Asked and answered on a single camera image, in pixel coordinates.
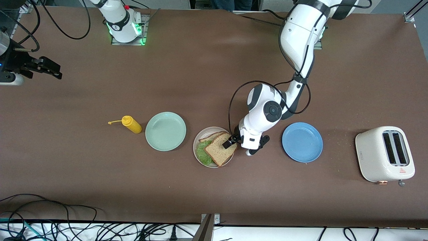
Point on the mint green plate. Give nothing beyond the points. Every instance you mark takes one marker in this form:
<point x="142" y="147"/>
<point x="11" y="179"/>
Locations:
<point x="165" y="131"/>

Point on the white toaster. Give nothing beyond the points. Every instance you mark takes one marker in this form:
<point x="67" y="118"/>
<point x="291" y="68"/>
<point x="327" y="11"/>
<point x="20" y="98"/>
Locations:
<point x="371" y="157"/>

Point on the blue plate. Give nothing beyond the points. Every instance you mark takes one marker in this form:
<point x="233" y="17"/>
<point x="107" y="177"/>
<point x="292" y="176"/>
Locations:
<point x="302" y="142"/>

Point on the aluminium frame post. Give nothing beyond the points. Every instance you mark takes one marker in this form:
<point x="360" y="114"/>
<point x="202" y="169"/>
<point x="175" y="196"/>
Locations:
<point x="205" y="231"/>

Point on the aluminium corner bracket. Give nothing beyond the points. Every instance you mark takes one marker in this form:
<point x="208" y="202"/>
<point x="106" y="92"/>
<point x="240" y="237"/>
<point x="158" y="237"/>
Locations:
<point x="408" y="17"/>

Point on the beige plate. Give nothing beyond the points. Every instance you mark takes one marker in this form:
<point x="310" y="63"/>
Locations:
<point x="201" y="134"/>

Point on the black power plug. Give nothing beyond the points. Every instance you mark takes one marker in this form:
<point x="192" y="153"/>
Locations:
<point x="173" y="234"/>

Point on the yellow mustard squeeze bottle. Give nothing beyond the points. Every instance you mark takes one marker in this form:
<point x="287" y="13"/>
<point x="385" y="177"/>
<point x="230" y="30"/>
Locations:
<point x="132" y="124"/>

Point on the brown bread slice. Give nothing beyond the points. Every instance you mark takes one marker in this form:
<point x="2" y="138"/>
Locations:
<point x="211" y="138"/>
<point x="219" y="152"/>

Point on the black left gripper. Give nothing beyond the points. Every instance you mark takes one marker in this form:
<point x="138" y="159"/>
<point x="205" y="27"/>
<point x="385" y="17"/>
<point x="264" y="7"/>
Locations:
<point x="235" y="135"/>

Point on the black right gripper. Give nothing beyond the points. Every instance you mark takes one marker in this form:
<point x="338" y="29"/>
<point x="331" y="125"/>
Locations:
<point x="16" y="62"/>

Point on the green lettuce leaf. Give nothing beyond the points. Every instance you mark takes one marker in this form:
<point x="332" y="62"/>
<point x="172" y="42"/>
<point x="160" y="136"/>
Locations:
<point x="201" y="154"/>

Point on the person in blue jeans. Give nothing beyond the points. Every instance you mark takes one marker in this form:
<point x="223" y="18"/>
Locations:
<point x="232" y="4"/>

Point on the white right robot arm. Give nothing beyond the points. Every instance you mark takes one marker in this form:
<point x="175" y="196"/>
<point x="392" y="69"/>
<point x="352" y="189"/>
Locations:
<point x="120" y="23"/>

